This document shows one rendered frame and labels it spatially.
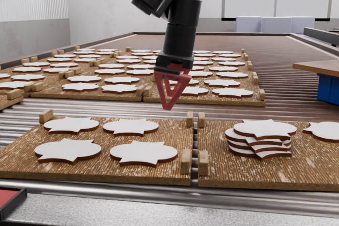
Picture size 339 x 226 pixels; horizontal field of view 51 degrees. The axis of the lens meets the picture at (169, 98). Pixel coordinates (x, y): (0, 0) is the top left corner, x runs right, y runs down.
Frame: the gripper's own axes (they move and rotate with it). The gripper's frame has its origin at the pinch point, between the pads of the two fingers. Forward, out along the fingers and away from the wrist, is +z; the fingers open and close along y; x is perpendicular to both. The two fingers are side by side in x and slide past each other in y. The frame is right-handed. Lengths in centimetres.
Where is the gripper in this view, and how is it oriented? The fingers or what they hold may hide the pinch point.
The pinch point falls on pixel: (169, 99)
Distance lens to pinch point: 70.3
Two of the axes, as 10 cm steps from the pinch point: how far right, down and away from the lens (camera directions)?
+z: -1.6, 9.5, 2.7
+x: -9.8, -1.8, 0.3
